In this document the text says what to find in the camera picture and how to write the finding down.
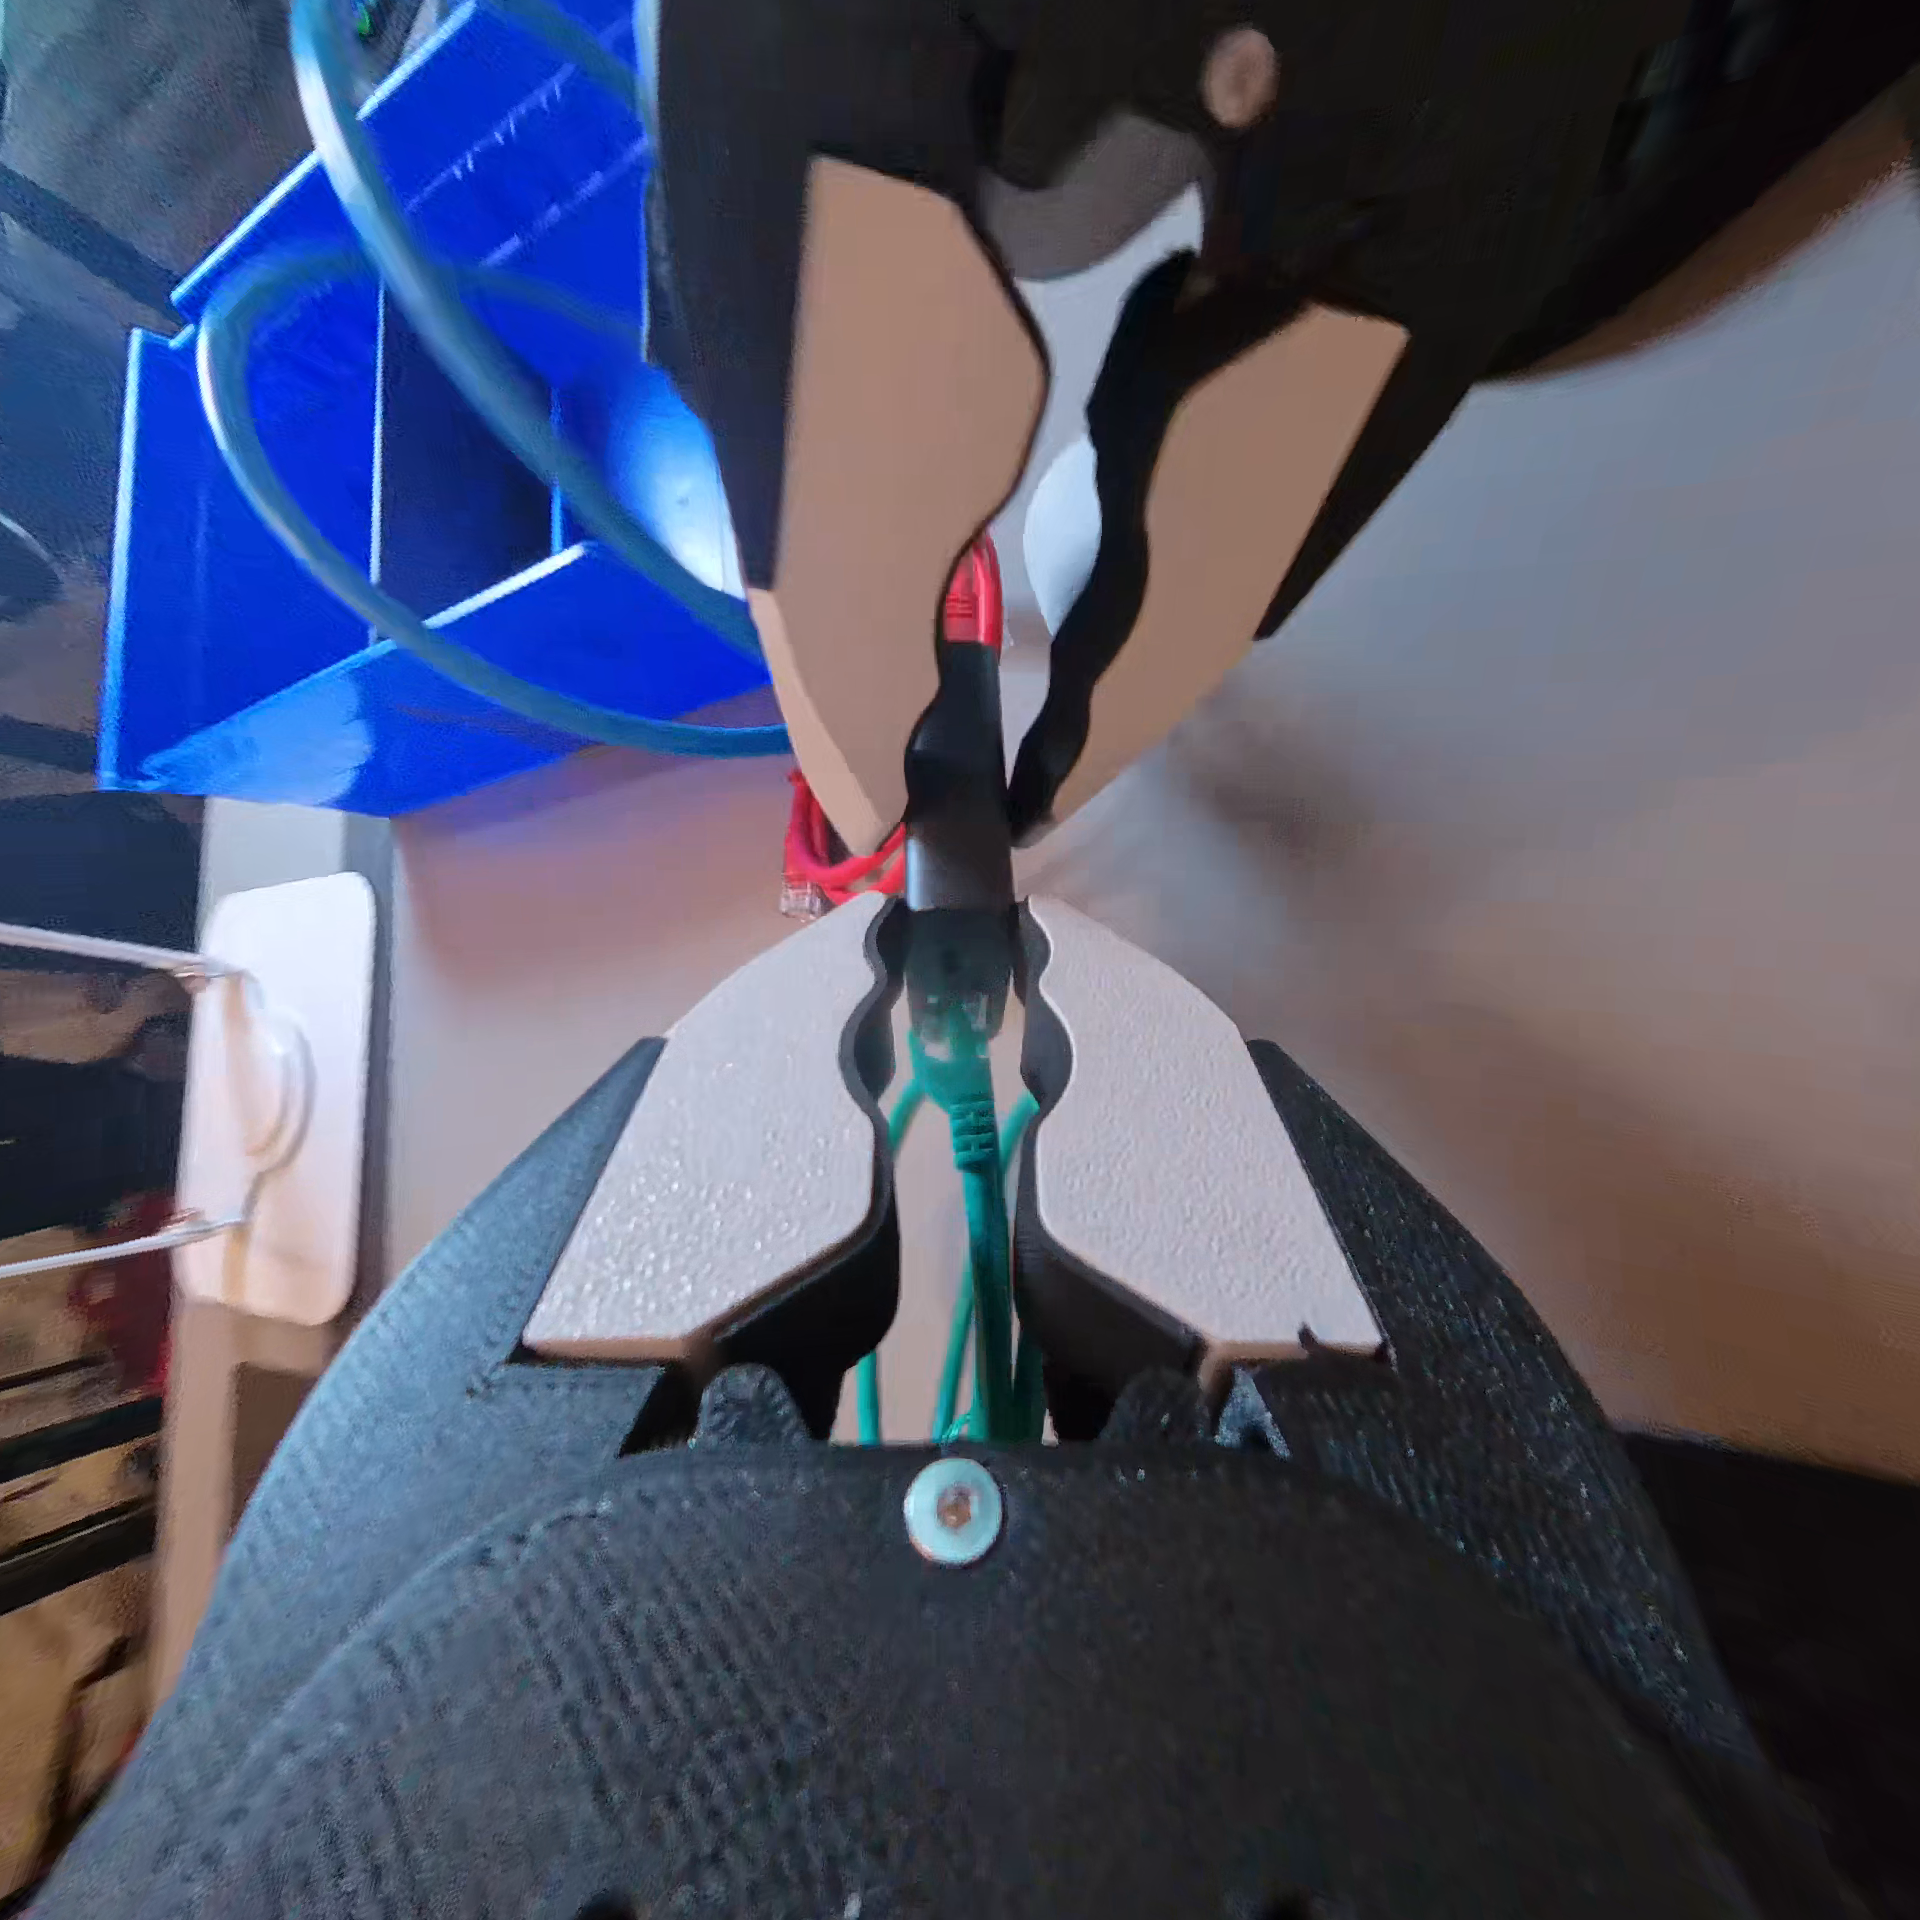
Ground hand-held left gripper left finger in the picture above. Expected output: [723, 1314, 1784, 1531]
[517, 896, 913, 1445]

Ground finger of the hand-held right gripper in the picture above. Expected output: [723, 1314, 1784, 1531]
[1007, 247, 1414, 845]
[748, 153, 1052, 856]

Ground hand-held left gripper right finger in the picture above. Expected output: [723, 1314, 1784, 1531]
[1014, 896, 1391, 1445]

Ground red ethernet cable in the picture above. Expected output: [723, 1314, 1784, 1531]
[773, 532, 1003, 922]

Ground green ethernet cable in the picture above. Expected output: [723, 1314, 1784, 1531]
[855, 908, 1052, 1449]

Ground black ethernet coupler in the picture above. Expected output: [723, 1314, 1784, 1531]
[901, 639, 1023, 922]

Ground blue plastic bin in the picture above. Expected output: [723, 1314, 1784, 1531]
[96, 0, 782, 819]

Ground blue ethernet cable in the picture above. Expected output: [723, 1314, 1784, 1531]
[193, 0, 797, 759]

